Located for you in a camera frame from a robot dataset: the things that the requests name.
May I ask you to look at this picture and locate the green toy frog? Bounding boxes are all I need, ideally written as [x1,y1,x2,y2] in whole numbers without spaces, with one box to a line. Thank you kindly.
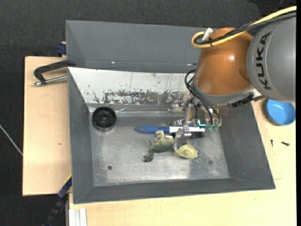
[143,130,176,163]

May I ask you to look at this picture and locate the pale grey metal gripper finger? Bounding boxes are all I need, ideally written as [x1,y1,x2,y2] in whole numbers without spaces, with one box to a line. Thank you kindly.
[167,118,186,127]
[174,125,192,150]

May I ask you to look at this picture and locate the blue marker pen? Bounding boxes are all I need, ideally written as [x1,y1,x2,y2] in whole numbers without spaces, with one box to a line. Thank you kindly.
[134,125,176,135]

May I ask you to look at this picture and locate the grey metal bin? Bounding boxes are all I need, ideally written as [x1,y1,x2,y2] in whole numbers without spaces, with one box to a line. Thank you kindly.
[65,19,276,204]

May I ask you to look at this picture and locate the blue bowl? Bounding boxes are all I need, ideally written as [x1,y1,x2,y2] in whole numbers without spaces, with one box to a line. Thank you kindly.
[265,98,296,126]

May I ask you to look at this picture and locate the black round ring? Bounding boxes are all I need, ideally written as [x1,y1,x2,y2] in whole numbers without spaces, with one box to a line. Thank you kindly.
[91,106,118,132]

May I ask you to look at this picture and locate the yellow-green crumpled cloth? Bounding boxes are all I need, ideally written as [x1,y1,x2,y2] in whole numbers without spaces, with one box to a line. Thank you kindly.
[173,142,199,160]

